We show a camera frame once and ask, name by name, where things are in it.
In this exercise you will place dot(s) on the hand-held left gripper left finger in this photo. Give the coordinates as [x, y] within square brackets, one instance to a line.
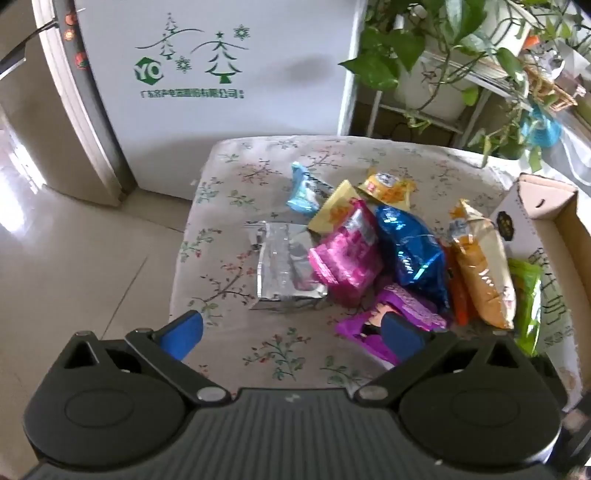
[184, 333]

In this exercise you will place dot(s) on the blue foil snack packet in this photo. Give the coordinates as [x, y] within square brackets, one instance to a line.
[406, 249]

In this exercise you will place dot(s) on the wicker basket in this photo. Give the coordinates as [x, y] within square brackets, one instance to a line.
[549, 90]

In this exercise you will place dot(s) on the white metal plant rack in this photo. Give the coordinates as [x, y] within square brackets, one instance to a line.
[480, 81]

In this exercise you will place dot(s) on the purple snack packet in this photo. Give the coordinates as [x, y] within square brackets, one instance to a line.
[408, 305]

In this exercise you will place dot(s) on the pink snack packet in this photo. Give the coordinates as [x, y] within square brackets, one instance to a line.
[346, 254]

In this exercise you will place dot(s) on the yellow snack packet white bubble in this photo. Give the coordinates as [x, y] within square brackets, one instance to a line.
[388, 189]

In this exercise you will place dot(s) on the white flowerpot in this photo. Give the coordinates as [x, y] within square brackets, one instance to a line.
[508, 27]
[431, 97]

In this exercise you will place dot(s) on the plain yellow snack packet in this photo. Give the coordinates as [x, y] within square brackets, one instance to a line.
[332, 213]

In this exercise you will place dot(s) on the light blue snack packet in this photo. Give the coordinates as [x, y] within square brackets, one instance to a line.
[304, 194]

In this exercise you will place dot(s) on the white chest freezer green print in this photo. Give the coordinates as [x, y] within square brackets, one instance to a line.
[277, 101]

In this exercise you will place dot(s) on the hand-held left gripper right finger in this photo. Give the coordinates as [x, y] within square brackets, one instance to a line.
[401, 333]

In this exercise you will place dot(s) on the silver refrigerator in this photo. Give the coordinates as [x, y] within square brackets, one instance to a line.
[27, 138]

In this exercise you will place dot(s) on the floral tablecloth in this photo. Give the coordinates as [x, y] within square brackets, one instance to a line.
[231, 184]

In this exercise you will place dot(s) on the blue round plastic object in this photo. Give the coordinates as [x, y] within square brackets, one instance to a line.
[542, 129]

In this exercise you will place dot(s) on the pothos plant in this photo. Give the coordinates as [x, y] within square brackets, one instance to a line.
[392, 46]

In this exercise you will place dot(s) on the pale orange snack packet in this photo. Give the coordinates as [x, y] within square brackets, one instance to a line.
[485, 277]

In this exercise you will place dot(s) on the silver foil packet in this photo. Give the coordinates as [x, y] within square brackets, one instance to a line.
[281, 270]

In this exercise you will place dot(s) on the cardboard box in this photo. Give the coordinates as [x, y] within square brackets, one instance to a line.
[556, 286]

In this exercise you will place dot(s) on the green snack packet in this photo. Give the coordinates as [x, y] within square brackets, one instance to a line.
[526, 304]

